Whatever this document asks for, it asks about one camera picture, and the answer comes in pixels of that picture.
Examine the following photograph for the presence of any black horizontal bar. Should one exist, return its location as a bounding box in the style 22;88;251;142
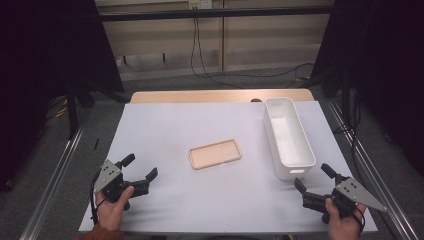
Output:
97;5;335;23

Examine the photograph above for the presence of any aluminium floor rail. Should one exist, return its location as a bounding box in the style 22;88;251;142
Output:
19;123;88;240
325;99;422;240

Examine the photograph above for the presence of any black metal stand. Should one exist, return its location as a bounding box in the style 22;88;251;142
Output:
65;78;132;140

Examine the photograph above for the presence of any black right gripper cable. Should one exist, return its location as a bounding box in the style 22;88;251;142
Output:
351;205;367;236

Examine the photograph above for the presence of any person's right hand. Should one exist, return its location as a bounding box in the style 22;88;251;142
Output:
324;197;368;240

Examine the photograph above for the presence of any beige phone case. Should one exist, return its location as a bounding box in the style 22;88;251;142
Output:
188;138;242;171

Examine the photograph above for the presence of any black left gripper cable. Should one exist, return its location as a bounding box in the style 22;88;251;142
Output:
89;171;108;225

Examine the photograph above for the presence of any person's left hand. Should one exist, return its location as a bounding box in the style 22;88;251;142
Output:
95;185;135;233

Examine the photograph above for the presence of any white table mat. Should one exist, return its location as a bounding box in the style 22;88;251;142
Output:
78;100;379;234

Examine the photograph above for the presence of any black hanging wall cable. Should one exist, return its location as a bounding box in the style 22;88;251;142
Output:
190;17;316;90

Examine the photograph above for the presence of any white wall outlet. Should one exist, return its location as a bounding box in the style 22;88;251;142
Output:
187;0;214;11

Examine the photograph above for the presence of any black cable by rail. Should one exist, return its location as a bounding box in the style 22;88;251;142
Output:
332;89;365;183

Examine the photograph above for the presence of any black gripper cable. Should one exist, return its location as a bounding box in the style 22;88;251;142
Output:
89;171;108;225
351;205;367;236

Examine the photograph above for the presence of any yellow floor cable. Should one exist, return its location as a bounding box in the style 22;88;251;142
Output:
49;98;69;119

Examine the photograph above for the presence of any white plastic storage bin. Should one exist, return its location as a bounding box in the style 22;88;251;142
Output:
263;97;317;182

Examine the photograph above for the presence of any black curtain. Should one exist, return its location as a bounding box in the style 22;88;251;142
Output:
0;0;126;193
309;0;424;176

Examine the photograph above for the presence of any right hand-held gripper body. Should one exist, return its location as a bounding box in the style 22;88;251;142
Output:
301;174;389;225

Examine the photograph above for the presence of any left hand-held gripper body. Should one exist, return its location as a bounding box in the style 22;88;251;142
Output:
93;159;150;205

